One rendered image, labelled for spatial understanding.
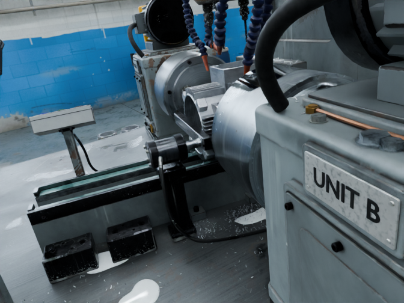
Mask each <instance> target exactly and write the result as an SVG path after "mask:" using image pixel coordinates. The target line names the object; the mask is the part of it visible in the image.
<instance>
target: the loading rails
mask: <svg viewBox="0 0 404 303"><path fill-rule="evenodd" d="M192 151H195V149H191V150H188V154H189V155H188V159H187V160H186V161H182V163H183V165H184V166H185V167H186V173H187V176H186V177H185V178H183V182H184V187H185V193H186V199H187V203H188V209H189V216H190V219H191V220H192V222H195V221H199V220H201V219H205V218H207V216H206V211H207V210H210V209H214V208H216V207H220V206H223V205H226V204H230V203H234V202H236V201H239V200H243V199H246V201H247V202H249V204H251V203H252V204H253V203H256V202H257V201H256V200H255V199H254V198H253V197H252V196H250V194H249V193H247V191H246V190H244V188H243V187H241V185H240V184H238V182H237V181H235V179H234V178H232V177H231V176H230V175H229V174H228V173H227V172H226V171H225V170H224V169H223V167H222V166H221V165H220V163H219V162H218V161H216V160H215V158H210V159H206V160H202V159H201V158H200V157H199V156H198V155H197V153H196V151H195V153H194V154H192ZM191 155H192V156H191ZM203 161H204V163H205V164H203ZM209 162H210V163H209ZM148 163H149V161H148V162H147V161H146V159H143V160H140V161H136V162H131V163H128V164H124V165H119V166H116V167H112V168H107V169H104V170H100V171H96V172H93V173H88V174H84V175H81V176H76V177H72V178H69V179H64V180H60V181H57V182H53V183H48V184H45V185H41V186H36V187H35V189H34V192H33V194H34V196H35V200H36V202H37V205H38V207H36V208H35V205H34V203H33V204H30V205H29V206H28V210H27V216H28V219H29V221H30V223H31V226H32V229H33V231H34V234H35V236H36V238H37V241H38V244H39V245H40V248H41V251H42V253H44V248H45V246H46V245H49V244H52V243H56V242H59V241H62V240H66V239H71V238H73V237H76V236H80V235H82V234H86V233H92V235H93V238H94V242H95V244H96V245H97V244H100V243H103V242H106V229H107V228H108V227H110V226H113V225H116V224H121V223H124V222H127V221H130V220H133V219H137V218H140V217H143V216H148V217H149V219H150V222H151V225H152V227H155V226H158V225H161V224H165V223H168V222H170V217H169V215H168V212H167V208H166V205H165V200H164V195H163V191H162V185H161V183H160V181H159V179H158V177H157V175H156V171H155V168H154V169H153V168H151V167H150V166H149V165H148Z"/></svg>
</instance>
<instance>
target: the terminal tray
mask: <svg viewBox="0 0 404 303"><path fill-rule="evenodd" d="M252 60H253V64H252V65H251V67H250V70H249V71H252V70H254V69H256V68H255V60H254V59H252ZM242 61H243V60H241V61H235V62H232V63H225V64H220V65H216V66H210V77H211V81H212V82H218V83H219V84H221V85H222V87H224V93H226V92H227V90H228V89H229V88H230V87H231V86H232V85H233V84H234V83H235V82H236V81H237V80H238V79H239V78H240V77H242V76H243V75H244V65H243V63H242Z"/></svg>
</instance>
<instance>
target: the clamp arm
mask: <svg viewBox="0 0 404 303"><path fill-rule="evenodd" d="M174 118H175V122H176V124H177V125H178V126H179V127H180V128H181V129H183V130H184V131H185V132H186V133H187V134H188V135H189V136H190V137H191V138H192V139H197V140H201V141H198V145H200V144H201V145H200V146H198V148H199V147H200V148H202V149H203V150H204V151H206V150H211V149H212V140H211V137H210V136H209V135H208V134H207V133H206V132H204V131H203V129H202V128H201V129H200V128H199V127H198V126H197V125H196V124H194V123H193V122H192V121H191V120H190V119H188V118H187V117H186V116H185V114H182V113H181V112H177V113H174Z"/></svg>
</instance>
